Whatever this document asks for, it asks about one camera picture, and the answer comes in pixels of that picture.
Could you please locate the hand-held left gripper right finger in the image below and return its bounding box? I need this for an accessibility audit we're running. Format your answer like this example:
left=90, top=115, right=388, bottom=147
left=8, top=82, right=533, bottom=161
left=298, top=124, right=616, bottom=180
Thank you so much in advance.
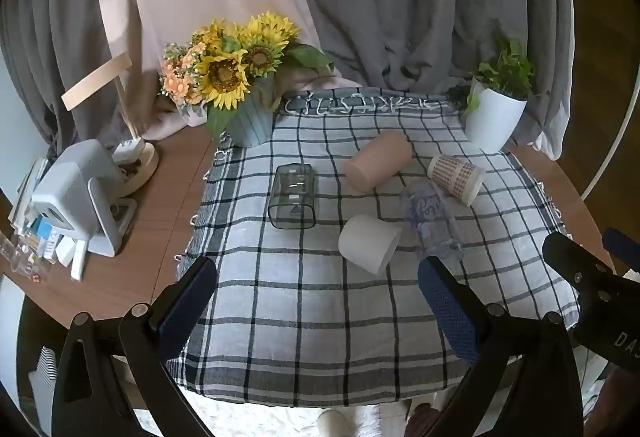
left=417, top=257, right=586, bottom=437

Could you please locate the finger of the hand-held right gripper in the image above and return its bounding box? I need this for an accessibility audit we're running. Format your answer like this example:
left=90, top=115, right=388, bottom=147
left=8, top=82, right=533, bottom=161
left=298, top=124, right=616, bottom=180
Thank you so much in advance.
left=542, top=232, right=620, bottom=304
left=602, top=228, right=640, bottom=274

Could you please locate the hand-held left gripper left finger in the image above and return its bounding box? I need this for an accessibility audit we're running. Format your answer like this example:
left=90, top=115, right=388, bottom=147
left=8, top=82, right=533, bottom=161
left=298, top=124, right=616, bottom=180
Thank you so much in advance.
left=52, top=256, right=219, bottom=437

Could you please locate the clear printed plastic cup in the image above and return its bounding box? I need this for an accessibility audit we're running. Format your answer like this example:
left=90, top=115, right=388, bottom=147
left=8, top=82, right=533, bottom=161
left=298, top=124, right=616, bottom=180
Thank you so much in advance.
left=399, top=181, right=465, bottom=263

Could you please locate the white cup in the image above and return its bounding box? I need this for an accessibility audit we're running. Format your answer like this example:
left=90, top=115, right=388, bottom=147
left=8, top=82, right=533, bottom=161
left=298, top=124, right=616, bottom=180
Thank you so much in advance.
left=338, top=214, right=404, bottom=276

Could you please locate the patterned paper cup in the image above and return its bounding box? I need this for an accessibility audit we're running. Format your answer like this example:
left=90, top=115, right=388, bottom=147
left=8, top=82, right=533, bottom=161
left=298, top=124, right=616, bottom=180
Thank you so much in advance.
left=427, top=154, right=487, bottom=208

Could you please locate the grey square glass cup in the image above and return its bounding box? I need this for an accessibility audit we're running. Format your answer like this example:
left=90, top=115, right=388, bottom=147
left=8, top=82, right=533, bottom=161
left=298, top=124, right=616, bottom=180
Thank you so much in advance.
left=266, top=163, right=318, bottom=231

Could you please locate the pink cup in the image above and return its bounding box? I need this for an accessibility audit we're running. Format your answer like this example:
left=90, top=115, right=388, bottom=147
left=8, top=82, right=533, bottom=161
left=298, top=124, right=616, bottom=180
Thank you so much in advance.
left=343, top=131, right=413, bottom=192

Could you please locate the white curved tube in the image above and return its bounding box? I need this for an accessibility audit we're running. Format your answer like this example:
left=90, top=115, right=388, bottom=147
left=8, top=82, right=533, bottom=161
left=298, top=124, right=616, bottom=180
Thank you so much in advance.
left=565, top=0, right=640, bottom=204

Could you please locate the checkered grey white cloth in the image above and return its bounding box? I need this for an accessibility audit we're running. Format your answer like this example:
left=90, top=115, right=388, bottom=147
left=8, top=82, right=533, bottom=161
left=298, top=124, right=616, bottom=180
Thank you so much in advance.
left=167, top=87, right=582, bottom=409

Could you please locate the white fluffy rug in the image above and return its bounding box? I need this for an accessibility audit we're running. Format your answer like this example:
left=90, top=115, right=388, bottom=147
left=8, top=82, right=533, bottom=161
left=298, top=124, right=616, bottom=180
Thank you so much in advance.
left=134, top=387, right=417, bottom=437

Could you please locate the white plant pot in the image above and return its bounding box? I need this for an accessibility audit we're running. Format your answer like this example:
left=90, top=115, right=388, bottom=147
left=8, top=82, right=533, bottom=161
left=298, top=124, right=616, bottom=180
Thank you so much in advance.
left=463, top=77, right=529, bottom=153

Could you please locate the white slipper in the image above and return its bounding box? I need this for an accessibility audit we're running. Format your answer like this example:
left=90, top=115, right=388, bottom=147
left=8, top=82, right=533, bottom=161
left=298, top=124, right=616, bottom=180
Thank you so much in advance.
left=316, top=409, right=354, bottom=437

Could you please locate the white box device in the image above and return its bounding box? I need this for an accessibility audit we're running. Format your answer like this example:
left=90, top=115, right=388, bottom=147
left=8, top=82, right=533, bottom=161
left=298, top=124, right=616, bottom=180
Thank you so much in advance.
left=31, top=139, right=139, bottom=258

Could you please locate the pile of small packets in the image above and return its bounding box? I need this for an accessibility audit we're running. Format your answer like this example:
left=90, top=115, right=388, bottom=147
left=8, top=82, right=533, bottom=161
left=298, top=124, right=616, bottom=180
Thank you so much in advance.
left=0, top=156, right=90, bottom=284

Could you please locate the green potted plant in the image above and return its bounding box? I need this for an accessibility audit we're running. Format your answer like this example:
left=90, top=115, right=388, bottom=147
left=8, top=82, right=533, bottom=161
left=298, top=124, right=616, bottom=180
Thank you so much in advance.
left=446, top=36, right=545, bottom=118

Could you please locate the blue-grey ribbed vase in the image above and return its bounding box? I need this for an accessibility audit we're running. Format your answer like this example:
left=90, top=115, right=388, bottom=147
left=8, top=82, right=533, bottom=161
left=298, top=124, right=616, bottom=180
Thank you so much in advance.
left=224, top=79, right=277, bottom=148

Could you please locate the orange flower bunch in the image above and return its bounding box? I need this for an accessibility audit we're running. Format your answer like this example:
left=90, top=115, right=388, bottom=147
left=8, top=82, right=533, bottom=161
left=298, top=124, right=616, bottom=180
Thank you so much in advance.
left=158, top=42, right=209, bottom=110

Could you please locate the sunflower bouquet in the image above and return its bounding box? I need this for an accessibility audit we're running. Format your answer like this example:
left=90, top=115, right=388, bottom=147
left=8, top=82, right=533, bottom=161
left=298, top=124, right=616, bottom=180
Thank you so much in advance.
left=189, top=11, right=335, bottom=138

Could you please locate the grey curtain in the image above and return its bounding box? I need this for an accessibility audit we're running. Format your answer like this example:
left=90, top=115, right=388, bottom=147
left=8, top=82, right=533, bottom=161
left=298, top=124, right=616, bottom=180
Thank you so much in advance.
left=0, top=0, right=574, bottom=164

